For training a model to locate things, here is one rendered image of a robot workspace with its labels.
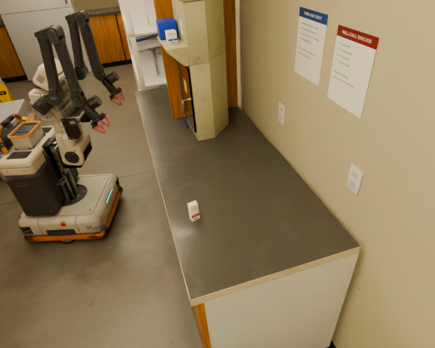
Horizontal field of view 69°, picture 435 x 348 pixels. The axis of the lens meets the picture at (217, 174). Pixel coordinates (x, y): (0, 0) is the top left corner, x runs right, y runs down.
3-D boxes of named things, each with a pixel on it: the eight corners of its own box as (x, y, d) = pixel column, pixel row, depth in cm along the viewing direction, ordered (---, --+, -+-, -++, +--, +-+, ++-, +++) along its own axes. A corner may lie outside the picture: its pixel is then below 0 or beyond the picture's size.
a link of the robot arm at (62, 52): (53, 25, 174) (44, 30, 165) (63, 25, 174) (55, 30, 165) (78, 99, 200) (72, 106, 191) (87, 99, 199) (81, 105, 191)
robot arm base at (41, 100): (39, 98, 200) (31, 105, 190) (47, 90, 197) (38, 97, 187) (52, 107, 204) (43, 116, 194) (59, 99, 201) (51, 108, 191)
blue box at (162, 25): (175, 34, 186) (172, 17, 181) (178, 38, 178) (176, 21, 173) (158, 36, 184) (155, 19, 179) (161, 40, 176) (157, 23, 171)
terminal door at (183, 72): (186, 113, 219) (177, 54, 195) (196, 134, 195) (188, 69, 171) (184, 113, 219) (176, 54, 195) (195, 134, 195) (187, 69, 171)
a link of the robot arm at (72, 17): (68, 7, 207) (61, 10, 199) (88, 10, 207) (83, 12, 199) (78, 74, 233) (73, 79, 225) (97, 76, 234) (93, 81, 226)
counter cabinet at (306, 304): (219, 163, 340) (213, 82, 286) (326, 354, 182) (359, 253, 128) (157, 177, 327) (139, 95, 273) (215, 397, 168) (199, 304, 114)
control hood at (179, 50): (177, 50, 194) (175, 33, 188) (189, 65, 169) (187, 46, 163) (159, 53, 192) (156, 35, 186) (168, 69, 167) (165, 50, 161)
